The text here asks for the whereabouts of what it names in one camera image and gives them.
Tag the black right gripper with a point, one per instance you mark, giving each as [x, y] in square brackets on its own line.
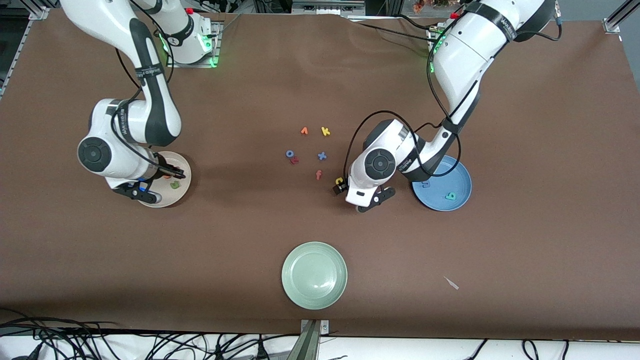
[166, 171]

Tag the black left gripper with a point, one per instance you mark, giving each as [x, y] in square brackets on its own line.
[339, 188]

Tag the teal letter b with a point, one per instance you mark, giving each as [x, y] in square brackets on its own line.
[451, 196]

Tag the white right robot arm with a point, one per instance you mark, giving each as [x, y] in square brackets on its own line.
[100, 20]

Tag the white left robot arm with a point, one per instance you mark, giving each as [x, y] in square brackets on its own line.
[465, 50]

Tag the beige plate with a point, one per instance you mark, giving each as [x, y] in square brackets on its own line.
[182, 192]

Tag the green plate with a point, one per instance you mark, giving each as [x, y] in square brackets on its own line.
[314, 275]

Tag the blue plate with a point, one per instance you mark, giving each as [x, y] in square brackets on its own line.
[457, 182]

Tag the white tape scrap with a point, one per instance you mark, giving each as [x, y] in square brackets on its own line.
[451, 283]

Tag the brown table cover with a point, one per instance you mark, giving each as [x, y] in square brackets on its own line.
[500, 240]

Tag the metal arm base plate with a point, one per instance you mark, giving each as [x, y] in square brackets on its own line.
[216, 47]

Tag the silver clamp bracket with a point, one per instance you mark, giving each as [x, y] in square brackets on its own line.
[324, 327]

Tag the grey metal post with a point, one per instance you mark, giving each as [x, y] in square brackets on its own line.
[306, 347]

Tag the silver aluminium frame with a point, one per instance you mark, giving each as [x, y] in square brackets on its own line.
[325, 7]

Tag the silver table edge rail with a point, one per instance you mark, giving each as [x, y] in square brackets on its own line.
[15, 57]

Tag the silver table corner bracket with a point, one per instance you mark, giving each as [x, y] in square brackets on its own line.
[612, 25]
[40, 12]

